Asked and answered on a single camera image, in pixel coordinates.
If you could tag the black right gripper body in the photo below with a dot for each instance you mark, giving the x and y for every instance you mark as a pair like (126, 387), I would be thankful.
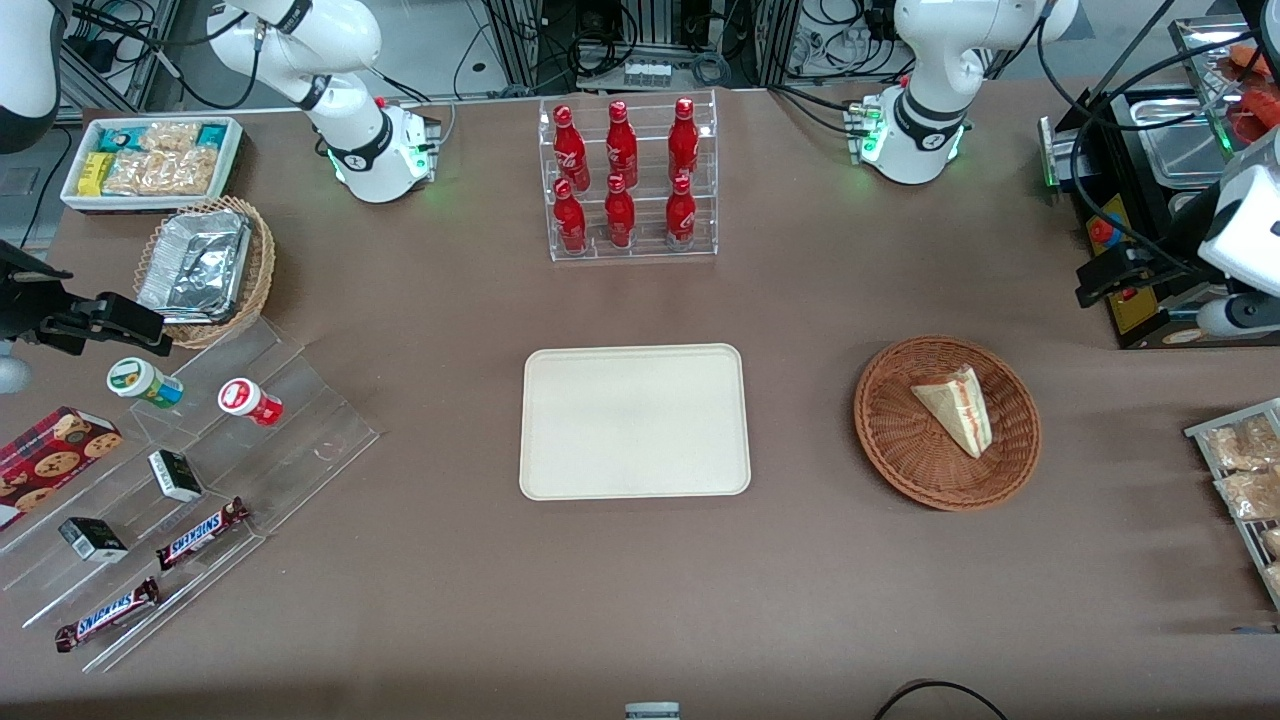
(22, 300)

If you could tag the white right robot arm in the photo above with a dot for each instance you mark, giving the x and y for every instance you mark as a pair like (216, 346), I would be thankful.
(362, 132)

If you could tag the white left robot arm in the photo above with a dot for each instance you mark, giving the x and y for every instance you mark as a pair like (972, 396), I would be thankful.
(922, 70)

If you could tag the light wicker basket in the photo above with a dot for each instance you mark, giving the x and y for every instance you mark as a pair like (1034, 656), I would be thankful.
(262, 270)

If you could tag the wrapped triangle sandwich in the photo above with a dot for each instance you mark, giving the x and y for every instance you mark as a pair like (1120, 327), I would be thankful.
(960, 410)

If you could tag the brown wicker basket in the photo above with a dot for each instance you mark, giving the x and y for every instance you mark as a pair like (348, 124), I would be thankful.
(890, 440)

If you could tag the beige rectangular tray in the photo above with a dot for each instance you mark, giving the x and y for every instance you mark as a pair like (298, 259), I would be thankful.
(634, 421)

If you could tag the red round button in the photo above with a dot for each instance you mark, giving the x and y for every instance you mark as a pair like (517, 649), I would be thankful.
(1102, 231)

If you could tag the black warming counter unit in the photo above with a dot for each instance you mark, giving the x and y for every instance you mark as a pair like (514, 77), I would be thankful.
(1140, 215)

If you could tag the green sunflower lid cup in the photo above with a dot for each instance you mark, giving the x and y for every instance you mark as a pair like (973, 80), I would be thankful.
(140, 380)

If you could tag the stacked aluminium foil containers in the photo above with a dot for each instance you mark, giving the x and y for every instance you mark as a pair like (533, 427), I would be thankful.
(195, 265)

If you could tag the white plastic snack bin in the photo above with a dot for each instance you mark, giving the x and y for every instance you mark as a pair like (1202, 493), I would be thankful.
(75, 200)

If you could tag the stainless steel pan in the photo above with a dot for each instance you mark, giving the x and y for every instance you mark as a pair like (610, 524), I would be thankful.
(1180, 140)

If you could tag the steel container with orange food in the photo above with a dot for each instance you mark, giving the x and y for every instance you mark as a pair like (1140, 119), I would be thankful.
(1250, 90)

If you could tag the yellow snack packet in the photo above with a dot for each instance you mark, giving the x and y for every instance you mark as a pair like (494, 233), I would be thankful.
(95, 174)

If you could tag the red lid cup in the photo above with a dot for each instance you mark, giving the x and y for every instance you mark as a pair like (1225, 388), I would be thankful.
(245, 400)

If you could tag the clear cracker bag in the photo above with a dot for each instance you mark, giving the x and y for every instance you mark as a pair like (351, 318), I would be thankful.
(170, 137)
(160, 172)

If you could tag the red tartan cookie box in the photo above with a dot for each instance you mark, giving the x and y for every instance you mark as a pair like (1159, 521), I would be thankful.
(50, 460)

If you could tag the small dark green box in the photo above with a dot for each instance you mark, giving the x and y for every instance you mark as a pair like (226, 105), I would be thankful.
(175, 475)
(92, 540)

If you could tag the teal snack packet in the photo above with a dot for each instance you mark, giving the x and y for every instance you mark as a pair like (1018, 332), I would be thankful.
(212, 136)
(120, 138)

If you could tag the clear acrylic stepped shelf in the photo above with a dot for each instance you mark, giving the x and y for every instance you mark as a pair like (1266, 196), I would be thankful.
(300, 420)

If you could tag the clear bag of nuts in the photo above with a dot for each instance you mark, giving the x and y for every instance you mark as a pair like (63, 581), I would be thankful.
(1252, 495)
(1245, 442)

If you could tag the Snickers chocolate bar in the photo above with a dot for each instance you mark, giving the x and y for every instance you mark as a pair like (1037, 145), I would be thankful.
(200, 535)
(108, 614)

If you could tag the red Coca-Cola bottle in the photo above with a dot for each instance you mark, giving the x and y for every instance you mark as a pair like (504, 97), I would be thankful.
(570, 220)
(570, 150)
(619, 215)
(680, 213)
(683, 142)
(621, 145)

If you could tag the clear acrylic bottle rack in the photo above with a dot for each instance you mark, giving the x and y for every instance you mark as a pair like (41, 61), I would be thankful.
(645, 245)

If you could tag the white power strip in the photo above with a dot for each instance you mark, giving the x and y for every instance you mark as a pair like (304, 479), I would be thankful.
(648, 73)

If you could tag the small grey device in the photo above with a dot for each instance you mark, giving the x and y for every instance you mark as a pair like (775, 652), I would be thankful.
(652, 712)

